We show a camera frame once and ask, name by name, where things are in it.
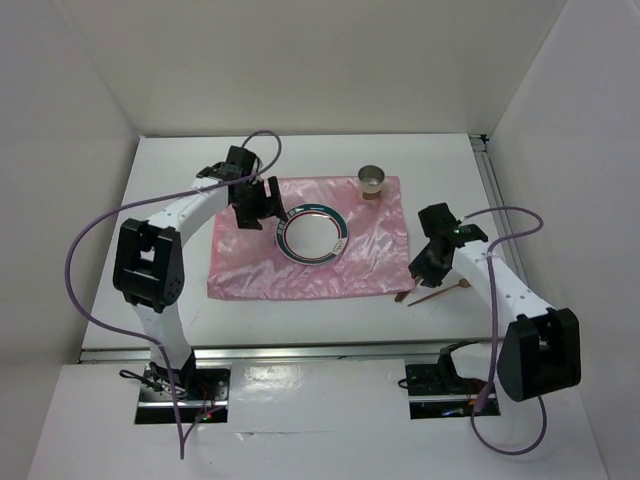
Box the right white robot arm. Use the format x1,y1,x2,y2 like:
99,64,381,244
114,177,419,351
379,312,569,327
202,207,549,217
409,203,582,411

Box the dark wooden spoon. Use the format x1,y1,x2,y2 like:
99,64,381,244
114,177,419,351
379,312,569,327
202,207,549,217
394,289,413,303

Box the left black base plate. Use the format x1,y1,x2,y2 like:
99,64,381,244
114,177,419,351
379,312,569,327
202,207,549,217
134,367,231,425

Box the white plate with coloured rim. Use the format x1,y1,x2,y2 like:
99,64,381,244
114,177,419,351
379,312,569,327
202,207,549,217
275,203,349,266

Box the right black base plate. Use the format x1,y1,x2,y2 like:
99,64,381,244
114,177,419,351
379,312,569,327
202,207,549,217
397,363,486,420

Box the aluminium rail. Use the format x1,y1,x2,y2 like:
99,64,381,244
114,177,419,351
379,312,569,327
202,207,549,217
79,339,462,364
468,134,528,283

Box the small metal cup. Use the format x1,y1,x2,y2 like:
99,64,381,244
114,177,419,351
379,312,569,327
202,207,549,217
357,165,386,201

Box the pink satin rose cloth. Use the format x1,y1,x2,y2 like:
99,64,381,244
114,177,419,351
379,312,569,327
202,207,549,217
207,176,414,301

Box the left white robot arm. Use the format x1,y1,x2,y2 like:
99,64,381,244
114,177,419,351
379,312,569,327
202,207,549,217
113,146,286,399

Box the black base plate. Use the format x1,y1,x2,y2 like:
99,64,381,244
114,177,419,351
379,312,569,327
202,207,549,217
134,367,231,425
397,363,486,420

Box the front aluminium rail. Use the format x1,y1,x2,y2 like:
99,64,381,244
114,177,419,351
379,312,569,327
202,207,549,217
79,339,462,364

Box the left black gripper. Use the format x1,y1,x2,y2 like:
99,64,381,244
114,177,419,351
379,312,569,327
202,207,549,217
232,176,287,231

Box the right side aluminium rail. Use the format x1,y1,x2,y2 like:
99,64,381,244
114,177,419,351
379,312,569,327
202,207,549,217
468,134,528,283

